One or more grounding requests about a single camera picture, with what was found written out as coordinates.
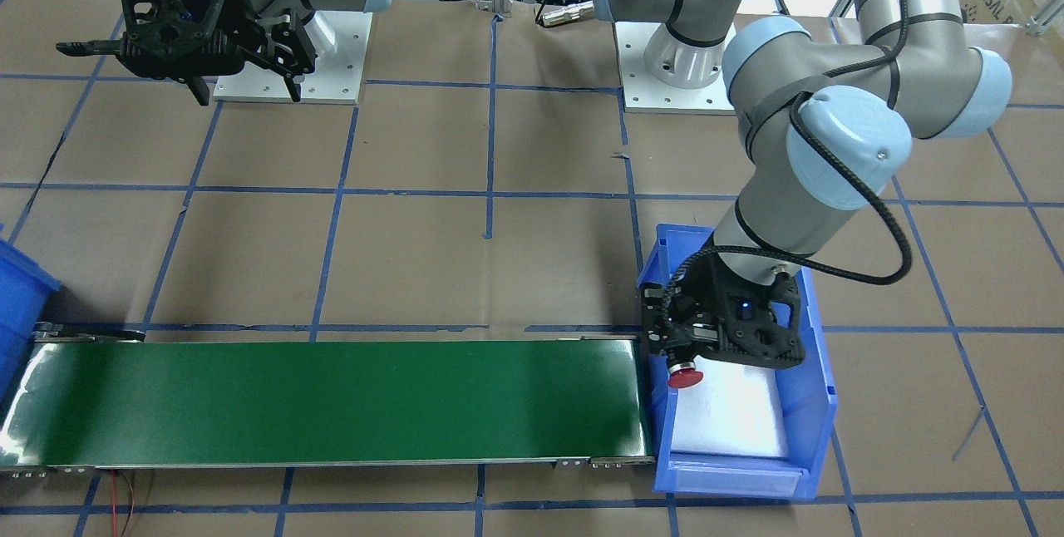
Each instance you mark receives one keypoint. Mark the green conveyor belt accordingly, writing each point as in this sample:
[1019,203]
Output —
[132,405]

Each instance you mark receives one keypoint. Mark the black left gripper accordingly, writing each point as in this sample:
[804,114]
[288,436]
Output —
[697,286]

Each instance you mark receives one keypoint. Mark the red mushroom push button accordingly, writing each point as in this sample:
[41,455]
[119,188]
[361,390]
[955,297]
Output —
[684,375]

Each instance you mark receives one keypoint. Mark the white foam pad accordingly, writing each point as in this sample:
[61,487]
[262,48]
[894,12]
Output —
[734,411]

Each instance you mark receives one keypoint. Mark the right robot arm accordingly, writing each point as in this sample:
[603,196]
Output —
[306,10]

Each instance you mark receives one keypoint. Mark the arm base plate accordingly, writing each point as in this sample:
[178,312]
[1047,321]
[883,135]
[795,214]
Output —
[661,75]
[341,42]

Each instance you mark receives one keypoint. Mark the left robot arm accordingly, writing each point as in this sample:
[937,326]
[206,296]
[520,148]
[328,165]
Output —
[827,126]

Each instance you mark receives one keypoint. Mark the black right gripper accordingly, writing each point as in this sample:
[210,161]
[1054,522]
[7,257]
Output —
[242,16]

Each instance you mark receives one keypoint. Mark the blue destination bin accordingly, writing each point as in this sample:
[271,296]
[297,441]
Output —
[25,288]

